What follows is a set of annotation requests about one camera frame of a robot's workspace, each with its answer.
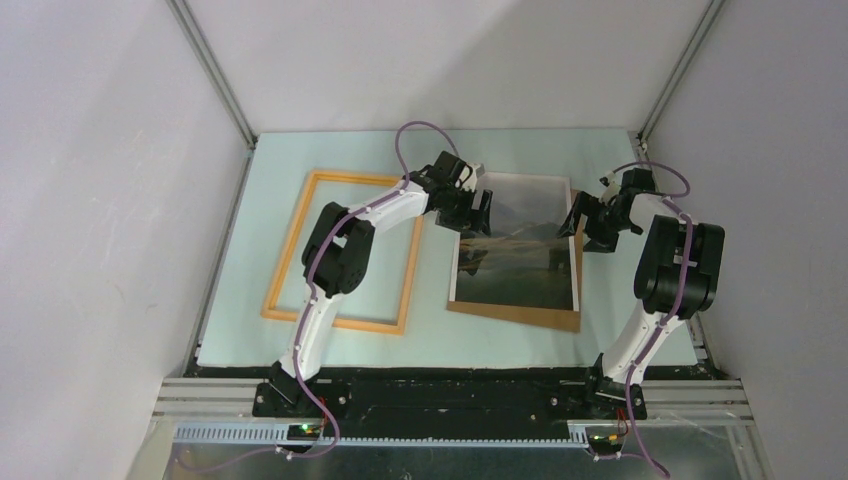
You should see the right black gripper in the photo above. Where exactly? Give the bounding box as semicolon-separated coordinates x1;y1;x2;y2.
555;191;636;254

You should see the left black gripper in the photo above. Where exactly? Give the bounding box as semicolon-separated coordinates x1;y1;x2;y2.
437;185;492;238

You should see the landscape photo print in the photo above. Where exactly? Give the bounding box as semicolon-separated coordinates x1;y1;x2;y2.
449;172;581;312

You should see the orange wooden picture frame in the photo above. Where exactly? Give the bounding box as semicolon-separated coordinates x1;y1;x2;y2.
261;169;423;335

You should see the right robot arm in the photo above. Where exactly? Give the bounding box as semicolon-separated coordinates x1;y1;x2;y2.
558;164;725;418

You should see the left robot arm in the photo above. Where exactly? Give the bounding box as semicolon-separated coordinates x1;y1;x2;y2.
269;151;493;417

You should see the brown backing board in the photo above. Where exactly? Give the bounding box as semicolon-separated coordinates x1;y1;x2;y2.
446;234;583;333

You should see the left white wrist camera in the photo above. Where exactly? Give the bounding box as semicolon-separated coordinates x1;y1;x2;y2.
458;163;485;192

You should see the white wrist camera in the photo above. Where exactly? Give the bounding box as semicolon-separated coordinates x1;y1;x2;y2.
458;163;485;192
599;171;621;205

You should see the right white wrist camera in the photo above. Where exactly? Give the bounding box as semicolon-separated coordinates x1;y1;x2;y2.
599;171;621;205

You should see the right aluminium corner post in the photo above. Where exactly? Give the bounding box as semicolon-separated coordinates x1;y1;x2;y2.
636;0;727;144

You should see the aluminium corner post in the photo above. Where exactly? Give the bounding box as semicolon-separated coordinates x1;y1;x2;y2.
165;0;258;150
636;0;727;144

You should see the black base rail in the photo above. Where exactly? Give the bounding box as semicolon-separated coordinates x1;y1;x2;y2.
161;365;719;443

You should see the left aluminium corner post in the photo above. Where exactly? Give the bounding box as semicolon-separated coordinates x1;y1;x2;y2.
165;0;258;150

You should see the aluminium frame front rail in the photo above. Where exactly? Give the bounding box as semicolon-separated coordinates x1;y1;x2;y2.
129;367;773;479

